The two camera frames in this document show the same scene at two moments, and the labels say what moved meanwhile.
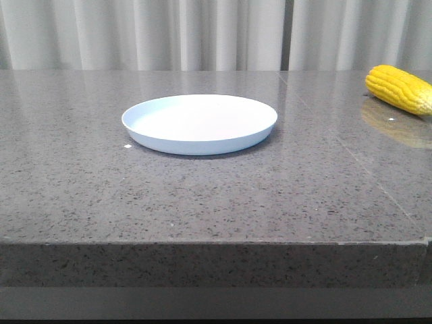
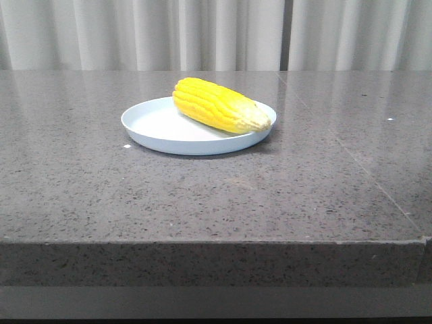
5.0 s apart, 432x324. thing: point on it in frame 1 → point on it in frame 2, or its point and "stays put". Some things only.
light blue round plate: (199, 125) stays put
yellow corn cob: (396, 86) → (219, 106)
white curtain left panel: (141, 34) stays put
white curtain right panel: (359, 35) stays put
